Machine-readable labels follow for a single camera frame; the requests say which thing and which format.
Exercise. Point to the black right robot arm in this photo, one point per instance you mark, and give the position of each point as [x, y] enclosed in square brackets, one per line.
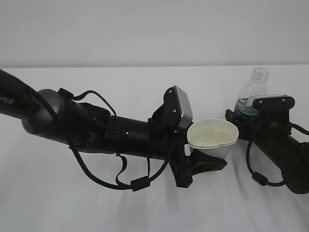
[293, 165]

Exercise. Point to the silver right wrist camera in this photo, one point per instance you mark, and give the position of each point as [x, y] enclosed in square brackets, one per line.
[271, 103]

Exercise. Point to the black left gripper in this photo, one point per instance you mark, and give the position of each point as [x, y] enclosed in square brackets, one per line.
[167, 144]

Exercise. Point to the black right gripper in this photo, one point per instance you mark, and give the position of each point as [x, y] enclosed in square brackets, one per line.
[269, 131]

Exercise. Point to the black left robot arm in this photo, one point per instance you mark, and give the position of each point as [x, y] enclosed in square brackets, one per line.
[63, 117]

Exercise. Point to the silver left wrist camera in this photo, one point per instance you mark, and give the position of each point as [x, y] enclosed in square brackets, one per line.
[175, 112]

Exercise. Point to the clear water bottle green label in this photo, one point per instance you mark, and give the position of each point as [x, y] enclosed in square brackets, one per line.
[255, 86]

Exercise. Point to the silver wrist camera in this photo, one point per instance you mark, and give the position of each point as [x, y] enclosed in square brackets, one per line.
[271, 103]
[175, 112]

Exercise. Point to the white paper cup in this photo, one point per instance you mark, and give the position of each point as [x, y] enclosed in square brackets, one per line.
[213, 136]

